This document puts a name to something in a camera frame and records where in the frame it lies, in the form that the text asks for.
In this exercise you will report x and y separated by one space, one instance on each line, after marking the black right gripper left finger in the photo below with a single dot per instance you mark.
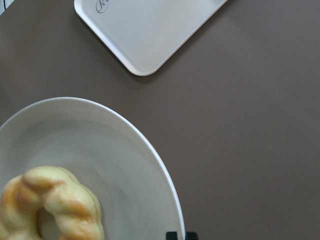
171 235

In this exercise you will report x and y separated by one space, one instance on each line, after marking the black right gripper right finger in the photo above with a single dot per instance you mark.
191 235

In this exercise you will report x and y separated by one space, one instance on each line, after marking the glazed ring donut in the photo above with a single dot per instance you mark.
76 210

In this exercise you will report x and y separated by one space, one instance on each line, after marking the cream serving tray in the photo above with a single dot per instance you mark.
144 34

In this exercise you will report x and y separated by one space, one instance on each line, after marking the cream round plate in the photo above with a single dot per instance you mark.
106 153

